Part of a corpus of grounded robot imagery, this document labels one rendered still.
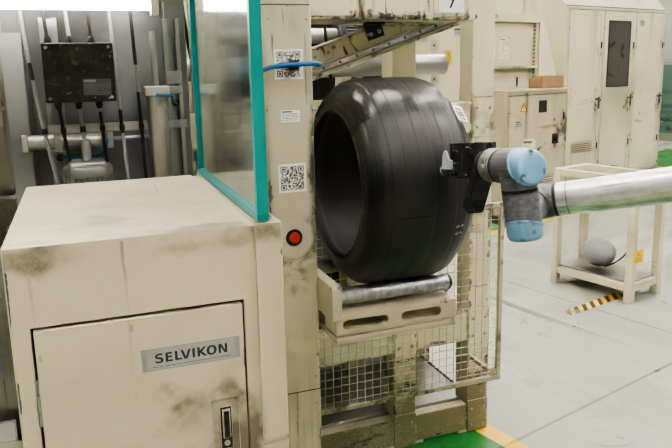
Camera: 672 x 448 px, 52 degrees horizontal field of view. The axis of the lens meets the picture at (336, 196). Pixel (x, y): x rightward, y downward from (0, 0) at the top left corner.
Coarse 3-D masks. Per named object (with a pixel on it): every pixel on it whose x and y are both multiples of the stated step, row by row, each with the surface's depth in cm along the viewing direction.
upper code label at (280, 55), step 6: (276, 54) 170; (282, 54) 170; (288, 54) 171; (294, 54) 172; (300, 54) 172; (276, 60) 170; (282, 60) 171; (288, 60) 171; (300, 60) 172; (276, 72) 171; (282, 72) 171; (288, 72) 172; (294, 72) 172; (300, 72) 173; (276, 78) 171; (282, 78) 171; (288, 78) 172; (294, 78) 173; (300, 78) 173
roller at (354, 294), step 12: (432, 276) 190; (444, 276) 191; (348, 288) 181; (360, 288) 182; (372, 288) 183; (384, 288) 184; (396, 288) 185; (408, 288) 186; (420, 288) 187; (432, 288) 189; (444, 288) 191; (348, 300) 180; (360, 300) 182
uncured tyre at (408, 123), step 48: (336, 96) 185; (384, 96) 175; (432, 96) 179; (336, 144) 216; (384, 144) 167; (432, 144) 170; (336, 192) 219; (384, 192) 166; (432, 192) 169; (336, 240) 212; (384, 240) 170; (432, 240) 174
